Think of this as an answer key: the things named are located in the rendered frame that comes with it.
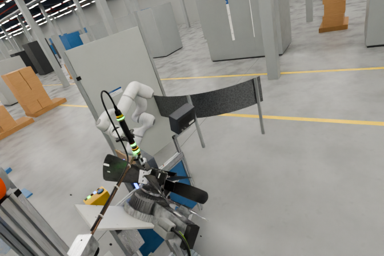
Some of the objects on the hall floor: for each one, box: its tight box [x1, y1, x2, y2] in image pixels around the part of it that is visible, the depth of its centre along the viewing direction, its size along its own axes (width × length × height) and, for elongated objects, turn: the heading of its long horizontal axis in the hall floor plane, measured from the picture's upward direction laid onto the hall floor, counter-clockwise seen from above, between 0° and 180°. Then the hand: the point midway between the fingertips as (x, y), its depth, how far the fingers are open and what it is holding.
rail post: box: [109, 230, 131, 256], centre depth 194 cm, size 4×4×78 cm
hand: (129, 137), depth 138 cm, fingers closed on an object, 4 cm apart
